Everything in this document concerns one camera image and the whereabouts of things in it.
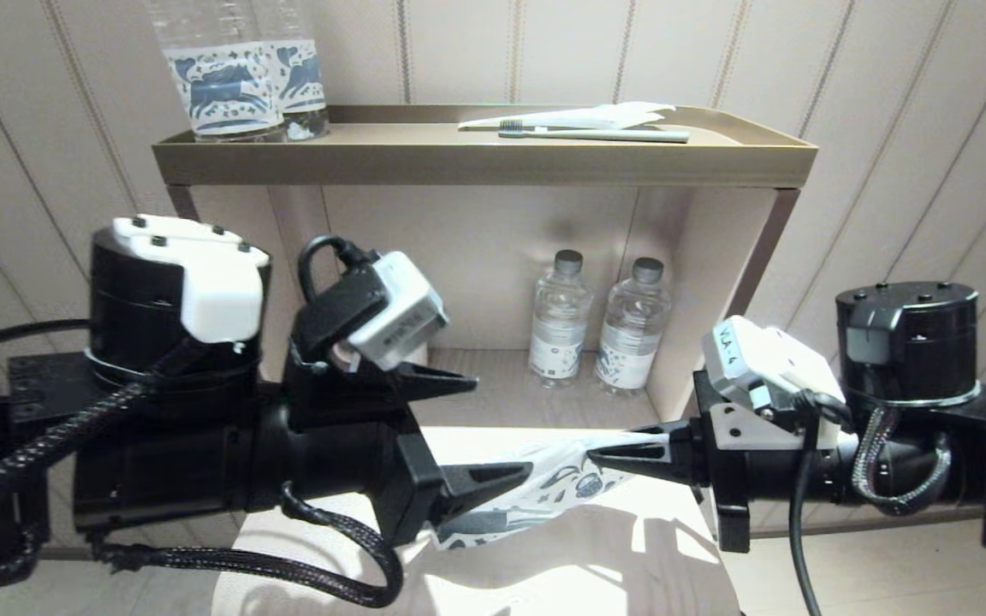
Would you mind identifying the smooth black camera cable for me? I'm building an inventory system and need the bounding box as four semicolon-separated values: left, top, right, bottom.
788;389;855;616
0;235;376;362

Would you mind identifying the white paper wrapper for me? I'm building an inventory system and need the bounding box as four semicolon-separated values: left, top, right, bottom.
459;102;678;131

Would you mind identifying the braided left arm cable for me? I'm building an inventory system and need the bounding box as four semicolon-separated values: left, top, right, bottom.
0;342;405;608

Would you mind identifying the white blue horse-print bag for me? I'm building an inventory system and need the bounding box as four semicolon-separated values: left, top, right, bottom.
433;430;672;551

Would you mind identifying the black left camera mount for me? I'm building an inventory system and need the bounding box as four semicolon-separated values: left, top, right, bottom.
286;265;413;430

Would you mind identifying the smooth black right camera cable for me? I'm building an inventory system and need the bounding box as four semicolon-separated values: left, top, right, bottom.
788;389;855;616

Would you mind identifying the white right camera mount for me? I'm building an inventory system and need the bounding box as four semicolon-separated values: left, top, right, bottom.
710;402;858;452

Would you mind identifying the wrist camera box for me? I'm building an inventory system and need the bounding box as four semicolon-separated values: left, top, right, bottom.
701;315;845;420
347;251;449;370

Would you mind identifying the smooth black left camera cable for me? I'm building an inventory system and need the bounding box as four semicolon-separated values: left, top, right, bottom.
0;235;376;362

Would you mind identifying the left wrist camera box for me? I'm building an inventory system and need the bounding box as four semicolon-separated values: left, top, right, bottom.
347;251;449;370

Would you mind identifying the beige open shelf cabinet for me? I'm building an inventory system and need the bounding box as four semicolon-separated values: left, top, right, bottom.
166;184;802;429

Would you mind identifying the grey toothbrush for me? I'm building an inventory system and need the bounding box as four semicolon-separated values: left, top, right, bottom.
500;120;691;144

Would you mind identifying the small clear water bottle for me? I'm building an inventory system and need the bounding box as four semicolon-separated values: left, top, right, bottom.
529;250;594;390
596;257;674;396

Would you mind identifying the large blue-label water bottle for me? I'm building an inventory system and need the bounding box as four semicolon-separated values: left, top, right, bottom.
148;0;287;143
253;0;330;139

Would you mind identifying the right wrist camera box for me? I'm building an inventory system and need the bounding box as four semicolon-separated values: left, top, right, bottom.
701;315;845;420

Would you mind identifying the braided arm cable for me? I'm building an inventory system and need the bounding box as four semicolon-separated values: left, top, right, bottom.
851;406;953;516
0;342;405;608

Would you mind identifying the braided right arm cable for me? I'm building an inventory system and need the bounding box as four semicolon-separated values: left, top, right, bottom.
851;406;953;516

